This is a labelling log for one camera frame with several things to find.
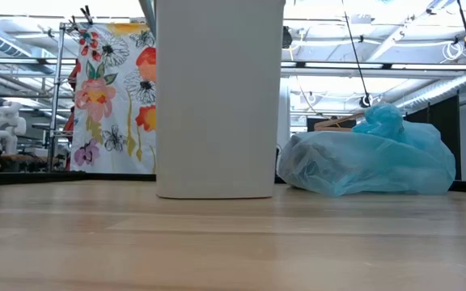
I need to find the white plastic trash bin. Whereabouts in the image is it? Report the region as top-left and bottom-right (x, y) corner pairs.
(155, 0), (287, 200)

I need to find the tan wooden bar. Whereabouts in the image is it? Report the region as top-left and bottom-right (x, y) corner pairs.
(313, 112), (366, 133)

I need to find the floral printed cloth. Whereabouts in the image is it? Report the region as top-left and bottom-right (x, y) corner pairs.
(70, 22), (158, 175)

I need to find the black clamp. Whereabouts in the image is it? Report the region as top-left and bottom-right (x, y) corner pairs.
(79, 4), (95, 26)

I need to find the black room divider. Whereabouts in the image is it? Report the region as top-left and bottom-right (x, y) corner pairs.
(405, 94), (463, 182)

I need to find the long black cable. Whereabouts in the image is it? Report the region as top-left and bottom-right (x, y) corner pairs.
(342, 0), (374, 109)

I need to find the metal wire rack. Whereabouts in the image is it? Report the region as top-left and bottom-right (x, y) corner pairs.
(0, 22), (79, 174)

